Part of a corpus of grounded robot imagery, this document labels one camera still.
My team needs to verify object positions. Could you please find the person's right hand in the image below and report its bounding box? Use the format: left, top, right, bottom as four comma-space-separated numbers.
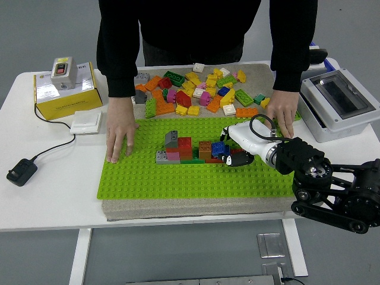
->
106, 96, 140, 164

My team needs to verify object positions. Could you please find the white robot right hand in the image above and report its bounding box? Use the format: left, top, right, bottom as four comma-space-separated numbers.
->
219, 121, 281, 167

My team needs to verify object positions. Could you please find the person's left hand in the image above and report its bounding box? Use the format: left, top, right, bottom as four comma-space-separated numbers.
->
265, 88, 299, 140

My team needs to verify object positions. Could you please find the green studded baseplate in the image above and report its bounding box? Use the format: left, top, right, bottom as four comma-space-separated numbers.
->
96, 117, 297, 200

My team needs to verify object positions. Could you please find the long orange toy brick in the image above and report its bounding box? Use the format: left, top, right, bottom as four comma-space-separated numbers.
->
235, 107, 259, 119
144, 75, 163, 92
206, 94, 223, 113

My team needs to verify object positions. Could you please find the long lime toy brick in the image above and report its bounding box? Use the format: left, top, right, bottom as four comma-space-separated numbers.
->
234, 88, 254, 107
144, 97, 157, 119
216, 75, 238, 88

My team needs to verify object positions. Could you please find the dark grey slope toy brick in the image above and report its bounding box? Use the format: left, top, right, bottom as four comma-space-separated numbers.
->
134, 89, 148, 105

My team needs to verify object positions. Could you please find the long red toy brick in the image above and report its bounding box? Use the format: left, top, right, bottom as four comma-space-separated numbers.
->
205, 148, 247, 164

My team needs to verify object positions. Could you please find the brown toy brick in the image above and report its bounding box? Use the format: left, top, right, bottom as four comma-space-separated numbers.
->
198, 140, 213, 160

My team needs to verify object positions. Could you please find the yellow curved toy brick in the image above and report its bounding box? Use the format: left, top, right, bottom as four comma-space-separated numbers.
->
220, 88, 236, 109

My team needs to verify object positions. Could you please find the large orange toy plate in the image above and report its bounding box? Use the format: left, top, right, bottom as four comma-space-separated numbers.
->
151, 88, 176, 116

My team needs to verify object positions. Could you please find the dark red toy brick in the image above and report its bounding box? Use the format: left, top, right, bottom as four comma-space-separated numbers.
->
165, 147, 194, 161

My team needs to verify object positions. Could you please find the red slope toy brick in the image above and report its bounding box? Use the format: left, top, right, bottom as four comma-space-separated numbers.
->
175, 90, 192, 108

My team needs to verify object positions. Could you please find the long dark green toy brick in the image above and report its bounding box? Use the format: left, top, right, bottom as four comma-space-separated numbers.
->
163, 71, 185, 88

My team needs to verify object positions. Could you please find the grey-brown foam mat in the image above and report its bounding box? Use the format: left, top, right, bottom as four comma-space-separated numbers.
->
102, 63, 297, 222

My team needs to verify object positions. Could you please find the yellow cardboard box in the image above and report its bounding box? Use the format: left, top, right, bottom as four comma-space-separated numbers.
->
33, 61, 104, 121

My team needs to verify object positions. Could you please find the black plug adapter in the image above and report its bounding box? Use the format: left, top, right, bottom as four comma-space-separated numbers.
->
309, 49, 329, 64

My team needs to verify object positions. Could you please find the blue plastic bin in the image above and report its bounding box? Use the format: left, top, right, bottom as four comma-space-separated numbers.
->
308, 41, 336, 74

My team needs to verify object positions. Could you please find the black power adapter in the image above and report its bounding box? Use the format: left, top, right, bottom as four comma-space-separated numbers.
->
6, 158, 39, 187

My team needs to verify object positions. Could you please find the large metal floor plate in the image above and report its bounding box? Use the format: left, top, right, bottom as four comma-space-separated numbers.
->
261, 262, 295, 278
256, 233, 286, 259

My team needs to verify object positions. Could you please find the person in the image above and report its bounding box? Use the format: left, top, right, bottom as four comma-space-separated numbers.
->
96, 0, 318, 98

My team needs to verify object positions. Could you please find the white table leg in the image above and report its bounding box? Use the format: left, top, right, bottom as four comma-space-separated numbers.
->
281, 218, 309, 277
68, 228, 93, 285

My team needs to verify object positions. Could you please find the long metal bar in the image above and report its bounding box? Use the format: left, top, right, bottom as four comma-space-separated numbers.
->
126, 274, 278, 285

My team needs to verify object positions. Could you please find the black looped wrist cable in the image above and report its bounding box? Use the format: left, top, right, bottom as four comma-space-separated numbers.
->
249, 114, 281, 141

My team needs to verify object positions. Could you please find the white wall switch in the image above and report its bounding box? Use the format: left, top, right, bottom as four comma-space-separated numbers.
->
70, 110, 103, 135

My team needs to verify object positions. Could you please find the grey enclosure with clear lid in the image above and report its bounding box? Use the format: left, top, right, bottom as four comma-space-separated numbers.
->
296, 68, 380, 143

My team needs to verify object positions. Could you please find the grey push-button switch box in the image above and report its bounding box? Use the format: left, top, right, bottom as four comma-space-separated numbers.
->
50, 56, 78, 91

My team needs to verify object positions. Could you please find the black adapter cord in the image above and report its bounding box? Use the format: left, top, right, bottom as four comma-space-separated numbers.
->
31, 102, 77, 163

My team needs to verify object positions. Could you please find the black floor cable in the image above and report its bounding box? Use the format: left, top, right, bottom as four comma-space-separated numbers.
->
280, 276, 305, 285

